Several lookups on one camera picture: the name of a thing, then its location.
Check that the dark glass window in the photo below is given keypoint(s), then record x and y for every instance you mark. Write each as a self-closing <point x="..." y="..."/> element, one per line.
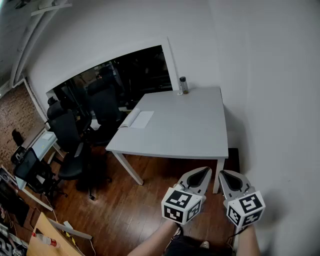
<point x="140" y="72"/>

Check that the white table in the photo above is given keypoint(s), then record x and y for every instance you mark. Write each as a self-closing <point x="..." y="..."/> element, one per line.
<point x="180" y="125"/>

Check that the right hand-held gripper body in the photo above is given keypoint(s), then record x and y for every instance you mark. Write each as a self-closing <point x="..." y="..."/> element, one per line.
<point x="247" y="205"/>

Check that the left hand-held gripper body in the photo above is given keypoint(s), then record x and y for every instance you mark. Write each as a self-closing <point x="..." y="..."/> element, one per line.
<point x="180" y="200"/>

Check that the light wooden board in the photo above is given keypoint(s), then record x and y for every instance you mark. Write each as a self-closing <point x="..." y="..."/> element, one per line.
<point x="50" y="247"/>

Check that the red and white bottle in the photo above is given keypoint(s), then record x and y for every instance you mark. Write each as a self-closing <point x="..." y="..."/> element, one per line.
<point x="46" y="240"/>

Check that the person's left forearm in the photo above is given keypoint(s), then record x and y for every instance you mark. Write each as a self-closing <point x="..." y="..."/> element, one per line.
<point x="150" y="240"/>

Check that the long white desk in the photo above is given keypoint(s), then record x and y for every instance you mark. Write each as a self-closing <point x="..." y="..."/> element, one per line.
<point x="41" y="146"/>

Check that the black mesh office chair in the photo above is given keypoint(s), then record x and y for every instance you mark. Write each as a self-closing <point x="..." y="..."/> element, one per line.
<point x="31" y="167"/>

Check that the clear bottle with black cap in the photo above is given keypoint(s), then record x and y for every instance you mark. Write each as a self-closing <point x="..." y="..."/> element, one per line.
<point x="184" y="86"/>

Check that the person's right forearm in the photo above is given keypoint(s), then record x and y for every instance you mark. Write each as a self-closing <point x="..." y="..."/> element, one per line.
<point x="246" y="242"/>

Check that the white ceiling pipes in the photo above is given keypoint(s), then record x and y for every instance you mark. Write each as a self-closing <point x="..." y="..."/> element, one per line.
<point x="27" y="42"/>

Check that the white metal bar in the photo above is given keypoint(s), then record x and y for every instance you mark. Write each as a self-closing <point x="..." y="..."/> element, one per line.
<point x="72" y="231"/>

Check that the white book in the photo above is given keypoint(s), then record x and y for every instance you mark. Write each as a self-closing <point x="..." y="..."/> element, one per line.
<point x="140" y="119"/>

